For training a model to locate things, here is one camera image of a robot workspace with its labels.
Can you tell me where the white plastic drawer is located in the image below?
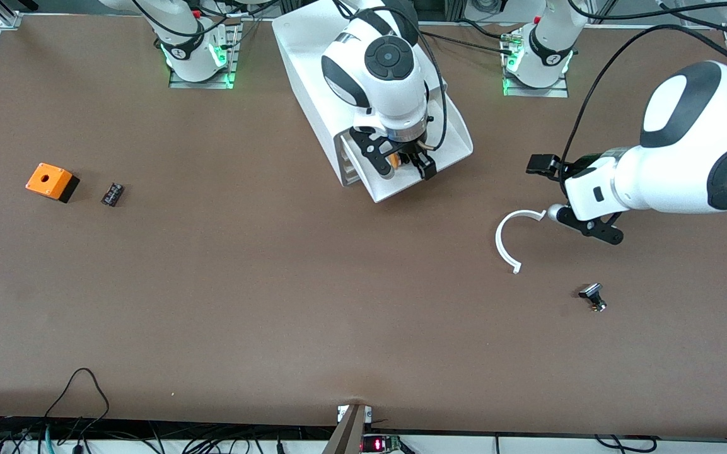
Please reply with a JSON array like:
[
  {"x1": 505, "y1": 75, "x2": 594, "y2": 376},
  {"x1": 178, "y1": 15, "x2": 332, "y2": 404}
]
[{"x1": 337, "y1": 88, "x2": 475, "y2": 204}]

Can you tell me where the black silver push button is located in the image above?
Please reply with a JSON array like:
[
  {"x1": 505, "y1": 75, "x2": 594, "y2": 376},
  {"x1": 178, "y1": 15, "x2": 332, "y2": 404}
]
[{"x1": 578, "y1": 282, "x2": 608, "y2": 313}]

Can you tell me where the white drawer cabinet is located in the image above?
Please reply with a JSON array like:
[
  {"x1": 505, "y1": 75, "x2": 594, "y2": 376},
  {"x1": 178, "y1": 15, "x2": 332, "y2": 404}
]
[{"x1": 271, "y1": 0, "x2": 449, "y2": 188}]

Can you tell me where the device with red display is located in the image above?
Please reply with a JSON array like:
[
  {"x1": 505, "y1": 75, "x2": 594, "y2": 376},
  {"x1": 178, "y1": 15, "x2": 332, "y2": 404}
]
[{"x1": 361, "y1": 434, "x2": 403, "y2": 454}]

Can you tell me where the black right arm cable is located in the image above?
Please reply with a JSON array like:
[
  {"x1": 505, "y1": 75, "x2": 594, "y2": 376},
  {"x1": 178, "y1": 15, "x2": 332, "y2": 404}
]
[{"x1": 332, "y1": 0, "x2": 450, "y2": 153}]

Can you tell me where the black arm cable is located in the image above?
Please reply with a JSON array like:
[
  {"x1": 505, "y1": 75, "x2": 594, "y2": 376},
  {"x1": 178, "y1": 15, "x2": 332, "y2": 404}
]
[
  {"x1": 560, "y1": 0, "x2": 727, "y2": 190},
  {"x1": 332, "y1": 0, "x2": 450, "y2": 153}
]

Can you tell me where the white curved plastic ring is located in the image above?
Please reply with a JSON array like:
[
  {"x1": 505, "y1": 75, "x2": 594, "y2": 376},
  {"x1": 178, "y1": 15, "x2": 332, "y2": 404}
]
[{"x1": 495, "y1": 209, "x2": 548, "y2": 275}]

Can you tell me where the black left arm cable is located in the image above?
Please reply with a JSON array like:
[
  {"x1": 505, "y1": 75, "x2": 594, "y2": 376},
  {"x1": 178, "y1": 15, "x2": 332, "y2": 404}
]
[{"x1": 560, "y1": 0, "x2": 727, "y2": 190}]

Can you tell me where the black cable behind cabinet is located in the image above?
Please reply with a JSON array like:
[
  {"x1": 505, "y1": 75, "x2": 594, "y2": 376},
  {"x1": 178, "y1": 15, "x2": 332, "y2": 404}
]
[{"x1": 419, "y1": 18, "x2": 525, "y2": 57}]

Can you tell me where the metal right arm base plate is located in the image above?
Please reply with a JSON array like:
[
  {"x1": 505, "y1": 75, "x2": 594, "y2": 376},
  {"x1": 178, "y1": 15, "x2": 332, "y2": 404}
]
[{"x1": 168, "y1": 15, "x2": 241, "y2": 90}]

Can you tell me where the orange button enclosure box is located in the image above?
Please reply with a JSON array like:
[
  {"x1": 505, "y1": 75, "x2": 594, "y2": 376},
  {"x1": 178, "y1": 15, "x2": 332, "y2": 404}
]
[{"x1": 25, "y1": 162, "x2": 81, "y2": 204}]

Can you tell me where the black looped cable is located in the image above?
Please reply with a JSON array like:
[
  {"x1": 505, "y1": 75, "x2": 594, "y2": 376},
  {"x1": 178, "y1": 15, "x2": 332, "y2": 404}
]
[{"x1": 44, "y1": 368, "x2": 111, "y2": 436}]

